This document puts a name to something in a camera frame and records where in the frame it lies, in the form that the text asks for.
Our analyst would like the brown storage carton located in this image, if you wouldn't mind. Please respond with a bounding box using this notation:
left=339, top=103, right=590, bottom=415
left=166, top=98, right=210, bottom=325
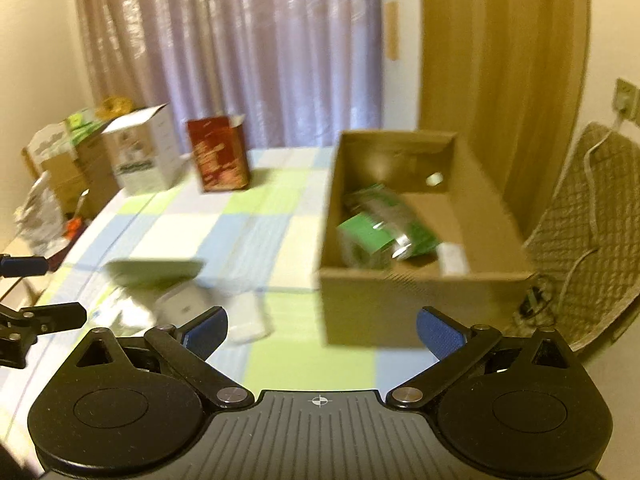
left=22, top=108, right=119, bottom=219

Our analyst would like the white product box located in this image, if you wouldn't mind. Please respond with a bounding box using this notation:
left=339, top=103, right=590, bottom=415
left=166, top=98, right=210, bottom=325
left=101, top=103, right=183, bottom=195

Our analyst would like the purple curtain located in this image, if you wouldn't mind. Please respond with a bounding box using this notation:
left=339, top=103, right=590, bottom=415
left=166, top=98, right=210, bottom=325
left=75, top=0, right=382, bottom=148

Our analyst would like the white power cable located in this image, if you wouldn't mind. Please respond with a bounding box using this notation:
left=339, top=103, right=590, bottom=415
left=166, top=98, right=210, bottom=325
left=556, top=106, right=629, bottom=311

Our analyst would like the silver crumpled bag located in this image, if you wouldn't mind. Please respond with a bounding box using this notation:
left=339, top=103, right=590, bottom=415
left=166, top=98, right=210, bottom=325
left=14, top=171, right=67, bottom=258

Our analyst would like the clear plastic wrapped white pack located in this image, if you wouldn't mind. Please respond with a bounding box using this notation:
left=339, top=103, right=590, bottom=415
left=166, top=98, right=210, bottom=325
left=221, top=292, right=272, bottom=344

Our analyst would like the checkered tablecloth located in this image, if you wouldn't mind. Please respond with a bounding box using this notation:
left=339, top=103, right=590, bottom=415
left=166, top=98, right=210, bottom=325
left=0, top=146, right=442, bottom=461

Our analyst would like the green cushioned lid case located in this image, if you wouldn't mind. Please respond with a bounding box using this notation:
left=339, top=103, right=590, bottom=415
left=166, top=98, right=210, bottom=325
left=103, top=259, right=205, bottom=288

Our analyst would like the white square charger adapter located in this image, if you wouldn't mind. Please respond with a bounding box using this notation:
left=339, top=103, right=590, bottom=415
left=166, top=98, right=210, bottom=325
left=153, top=281, right=213, bottom=327

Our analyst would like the red gift box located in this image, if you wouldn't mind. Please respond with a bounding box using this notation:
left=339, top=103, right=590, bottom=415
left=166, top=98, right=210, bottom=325
left=186, top=115, right=250, bottom=193

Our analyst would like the wall power socket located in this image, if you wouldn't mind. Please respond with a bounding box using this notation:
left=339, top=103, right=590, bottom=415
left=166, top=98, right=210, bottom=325
left=612, top=78, right=639, bottom=122

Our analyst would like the green packet in box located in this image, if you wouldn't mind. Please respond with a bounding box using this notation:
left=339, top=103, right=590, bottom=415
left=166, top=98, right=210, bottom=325
left=337, top=184, right=440, bottom=270

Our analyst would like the quilted beige chair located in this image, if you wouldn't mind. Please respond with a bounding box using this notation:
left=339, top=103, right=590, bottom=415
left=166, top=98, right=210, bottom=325
left=509, top=122, right=639, bottom=351

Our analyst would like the yellow wall hook strip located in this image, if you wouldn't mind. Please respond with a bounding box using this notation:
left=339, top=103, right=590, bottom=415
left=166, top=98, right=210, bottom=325
left=384, top=0, right=400, bottom=61

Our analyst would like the large brown cardboard box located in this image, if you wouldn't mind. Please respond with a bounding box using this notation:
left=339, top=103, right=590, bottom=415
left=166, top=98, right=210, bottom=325
left=319, top=130, right=534, bottom=347

